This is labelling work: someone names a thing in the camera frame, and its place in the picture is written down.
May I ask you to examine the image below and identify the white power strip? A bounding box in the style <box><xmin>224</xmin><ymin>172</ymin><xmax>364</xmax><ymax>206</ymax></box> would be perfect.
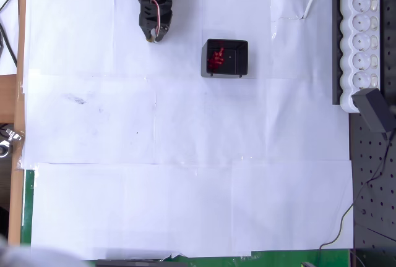
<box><xmin>339</xmin><ymin>0</ymin><xmax>381</xmax><ymax>114</ymax></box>

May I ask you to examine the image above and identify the black power adapter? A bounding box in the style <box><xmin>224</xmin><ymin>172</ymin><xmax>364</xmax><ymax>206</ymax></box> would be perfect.
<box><xmin>351</xmin><ymin>88</ymin><xmax>393</xmax><ymax>134</ymax></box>

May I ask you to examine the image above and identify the black pegboard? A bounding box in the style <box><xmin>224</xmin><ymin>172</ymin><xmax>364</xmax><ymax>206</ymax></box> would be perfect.
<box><xmin>348</xmin><ymin>0</ymin><xmax>396</xmax><ymax>267</ymax></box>

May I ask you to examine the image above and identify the blurred grey object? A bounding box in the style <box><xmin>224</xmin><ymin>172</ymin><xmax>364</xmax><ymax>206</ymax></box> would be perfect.
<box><xmin>0</xmin><ymin>234</ymin><xmax>86</xmax><ymax>267</ymax></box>

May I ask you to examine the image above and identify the black square bin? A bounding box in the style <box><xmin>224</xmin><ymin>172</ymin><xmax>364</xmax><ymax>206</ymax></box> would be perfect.
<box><xmin>200</xmin><ymin>38</ymin><xmax>249</xmax><ymax>78</ymax></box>

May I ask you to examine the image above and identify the thin black adapter cable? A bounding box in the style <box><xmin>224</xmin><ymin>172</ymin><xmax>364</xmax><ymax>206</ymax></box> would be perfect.
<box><xmin>317</xmin><ymin>130</ymin><xmax>394</xmax><ymax>251</ymax></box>

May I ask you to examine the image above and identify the white paper table cover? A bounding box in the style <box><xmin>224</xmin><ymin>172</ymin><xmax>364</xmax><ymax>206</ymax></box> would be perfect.
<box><xmin>20</xmin><ymin>0</ymin><xmax>355</xmax><ymax>261</ymax></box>

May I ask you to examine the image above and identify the metal clamp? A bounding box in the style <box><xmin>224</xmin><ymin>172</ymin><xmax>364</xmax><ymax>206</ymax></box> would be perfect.
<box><xmin>0</xmin><ymin>127</ymin><xmax>25</xmax><ymax>157</ymax></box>

